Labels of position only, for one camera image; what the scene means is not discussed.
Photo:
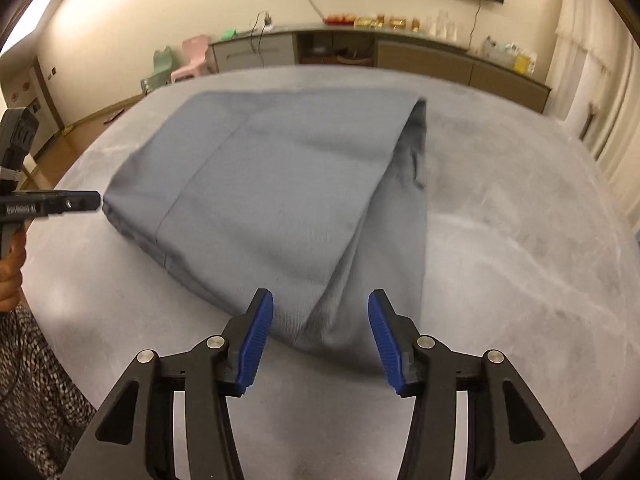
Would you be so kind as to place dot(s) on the grey garment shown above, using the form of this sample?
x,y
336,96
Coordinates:
x,y
280,185

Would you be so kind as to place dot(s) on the person's left hand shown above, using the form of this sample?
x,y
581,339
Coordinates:
x,y
10,280

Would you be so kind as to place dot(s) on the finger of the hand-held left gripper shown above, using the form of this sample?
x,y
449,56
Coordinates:
x,y
75,202

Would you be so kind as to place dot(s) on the green plastic chair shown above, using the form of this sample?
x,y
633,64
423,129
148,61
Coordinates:
x,y
160,67

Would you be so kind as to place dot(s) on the cream curtain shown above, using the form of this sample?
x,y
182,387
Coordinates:
x,y
620,110

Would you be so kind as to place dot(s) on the pink plastic chair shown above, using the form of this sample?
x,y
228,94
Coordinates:
x,y
192,57

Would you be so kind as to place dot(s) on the white tray with small items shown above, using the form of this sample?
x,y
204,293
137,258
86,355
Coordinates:
x,y
497,50

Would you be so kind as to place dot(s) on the green plastic item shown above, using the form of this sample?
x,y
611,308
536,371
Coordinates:
x,y
228,34

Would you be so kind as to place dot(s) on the long grey television cabinet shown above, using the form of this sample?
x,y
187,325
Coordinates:
x,y
400,60

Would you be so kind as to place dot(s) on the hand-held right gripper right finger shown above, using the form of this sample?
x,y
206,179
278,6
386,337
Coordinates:
x,y
385,340

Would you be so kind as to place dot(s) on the standing air conditioner lace cover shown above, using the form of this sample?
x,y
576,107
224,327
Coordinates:
x,y
580,50

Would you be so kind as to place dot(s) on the white power strip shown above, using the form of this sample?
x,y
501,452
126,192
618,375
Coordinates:
x,y
267,21

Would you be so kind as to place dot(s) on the person's patterned clothing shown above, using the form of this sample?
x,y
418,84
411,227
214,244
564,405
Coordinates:
x,y
35,400

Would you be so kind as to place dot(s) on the gold box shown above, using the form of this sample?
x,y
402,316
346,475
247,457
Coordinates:
x,y
367,23

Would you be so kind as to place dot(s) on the dark remote control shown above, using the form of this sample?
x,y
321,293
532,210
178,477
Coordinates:
x,y
111,117

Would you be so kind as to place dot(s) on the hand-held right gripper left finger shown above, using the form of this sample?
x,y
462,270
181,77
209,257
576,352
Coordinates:
x,y
257,340

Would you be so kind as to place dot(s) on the cluster of clear glasses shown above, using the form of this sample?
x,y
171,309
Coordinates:
x,y
442,27

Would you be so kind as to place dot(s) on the white door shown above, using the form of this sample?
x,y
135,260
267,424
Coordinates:
x,y
45,97

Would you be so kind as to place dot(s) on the yellow box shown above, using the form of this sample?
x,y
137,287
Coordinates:
x,y
521,62

